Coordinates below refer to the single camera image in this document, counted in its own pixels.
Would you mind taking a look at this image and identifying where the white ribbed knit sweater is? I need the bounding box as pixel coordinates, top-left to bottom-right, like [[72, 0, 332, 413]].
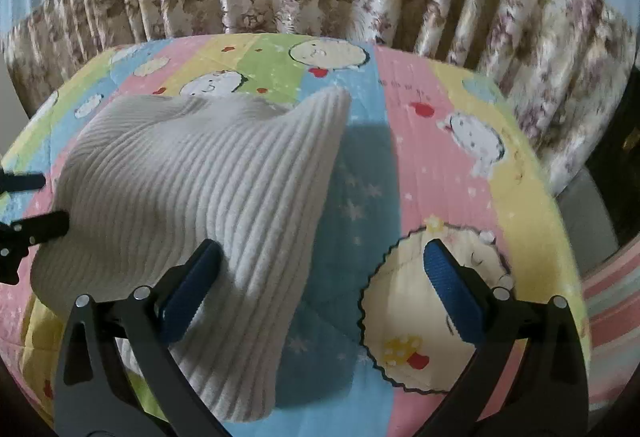
[[30, 87, 352, 422]]

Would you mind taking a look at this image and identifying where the pink striped bedding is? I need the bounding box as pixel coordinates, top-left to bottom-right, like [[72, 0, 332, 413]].
[[582, 239, 640, 415]]

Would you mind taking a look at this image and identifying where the colourful cartoon quilt bed cover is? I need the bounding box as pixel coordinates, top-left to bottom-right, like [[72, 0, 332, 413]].
[[2, 34, 590, 436]]

